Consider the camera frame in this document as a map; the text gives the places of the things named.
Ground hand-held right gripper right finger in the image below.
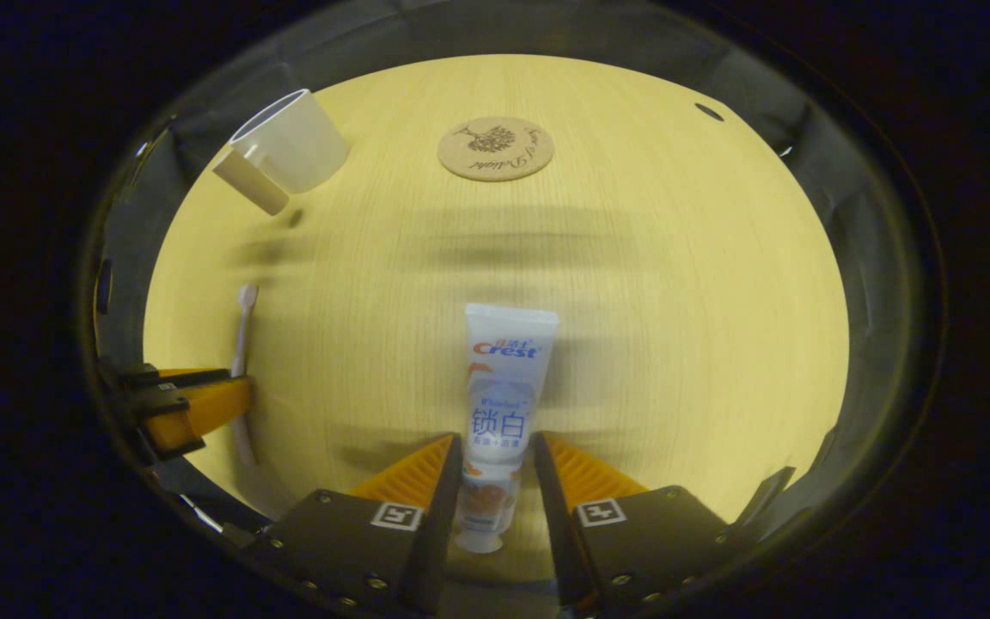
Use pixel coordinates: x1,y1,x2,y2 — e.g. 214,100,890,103
531,431,735,616

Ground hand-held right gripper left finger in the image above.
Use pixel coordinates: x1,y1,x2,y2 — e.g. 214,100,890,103
241,432,464,616

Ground pale pink toothbrush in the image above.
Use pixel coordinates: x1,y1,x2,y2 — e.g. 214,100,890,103
231,284,260,469

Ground white toothpaste tube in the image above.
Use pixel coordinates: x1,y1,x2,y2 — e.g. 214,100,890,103
454,303,560,554

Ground white cup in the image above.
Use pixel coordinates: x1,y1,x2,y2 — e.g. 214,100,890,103
212,89,351,217

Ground round cork coaster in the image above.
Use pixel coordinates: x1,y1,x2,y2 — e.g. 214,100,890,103
437,117,555,182

